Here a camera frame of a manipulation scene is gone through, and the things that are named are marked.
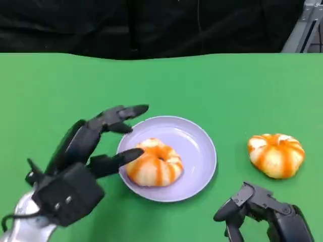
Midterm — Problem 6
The green table cloth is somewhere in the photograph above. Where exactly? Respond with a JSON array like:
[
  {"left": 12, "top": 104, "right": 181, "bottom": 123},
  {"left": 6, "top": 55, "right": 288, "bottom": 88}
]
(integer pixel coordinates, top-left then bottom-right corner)
[{"left": 0, "top": 52, "right": 323, "bottom": 242}]

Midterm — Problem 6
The orange white toy bread roll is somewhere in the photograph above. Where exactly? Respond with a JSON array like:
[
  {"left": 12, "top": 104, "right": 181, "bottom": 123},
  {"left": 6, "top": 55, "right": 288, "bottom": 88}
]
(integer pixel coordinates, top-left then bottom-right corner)
[
  {"left": 125, "top": 137, "right": 184, "bottom": 188},
  {"left": 247, "top": 133, "right": 306, "bottom": 179}
]

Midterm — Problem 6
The grey metal frame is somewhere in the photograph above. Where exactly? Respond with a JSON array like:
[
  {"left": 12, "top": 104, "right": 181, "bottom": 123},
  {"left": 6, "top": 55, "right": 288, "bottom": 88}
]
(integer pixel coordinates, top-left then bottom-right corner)
[{"left": 280, "top": 0, "right": 323, "bottom": 53}]

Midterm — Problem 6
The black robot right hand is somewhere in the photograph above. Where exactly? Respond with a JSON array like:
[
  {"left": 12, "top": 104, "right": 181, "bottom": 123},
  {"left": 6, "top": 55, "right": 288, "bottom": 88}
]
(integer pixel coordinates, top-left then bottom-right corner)
[{"left": 213, "top": 181, "right": 316, "bottom": 242}]

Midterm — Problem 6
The black backdrop curtain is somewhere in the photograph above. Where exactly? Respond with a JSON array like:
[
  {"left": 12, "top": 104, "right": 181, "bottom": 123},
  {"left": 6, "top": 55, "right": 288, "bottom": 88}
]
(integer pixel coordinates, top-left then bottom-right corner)
[{"left": 0, "top": 0, "right": 305, "bottom": 61}]

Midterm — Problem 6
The lilac plate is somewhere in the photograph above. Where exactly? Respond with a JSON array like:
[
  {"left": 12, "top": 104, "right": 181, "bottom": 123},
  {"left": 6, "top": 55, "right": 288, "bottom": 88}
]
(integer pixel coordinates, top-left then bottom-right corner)
[{"left": 116, "top": 115, "right": 218, "bottom": 203}]

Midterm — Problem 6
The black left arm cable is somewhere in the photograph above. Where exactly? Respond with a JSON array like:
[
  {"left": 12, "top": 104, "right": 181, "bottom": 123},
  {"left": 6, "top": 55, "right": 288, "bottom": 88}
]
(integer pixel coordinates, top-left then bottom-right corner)
[{"left": 0, "top": 158, "right": 47, "bottom": 229}]

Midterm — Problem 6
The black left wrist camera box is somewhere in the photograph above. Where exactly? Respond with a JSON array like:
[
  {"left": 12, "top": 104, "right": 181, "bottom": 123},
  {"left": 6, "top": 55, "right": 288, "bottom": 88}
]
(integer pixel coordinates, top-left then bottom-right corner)
[{"left": 32, "top": 162, "right": 105, "bottom": 227}]

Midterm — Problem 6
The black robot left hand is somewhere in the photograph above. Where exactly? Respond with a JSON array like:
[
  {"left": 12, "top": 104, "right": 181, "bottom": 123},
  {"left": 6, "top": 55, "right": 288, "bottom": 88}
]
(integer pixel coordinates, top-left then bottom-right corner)
[{"left": 44, "top": 104, "right": 150, "bottom": 180}]

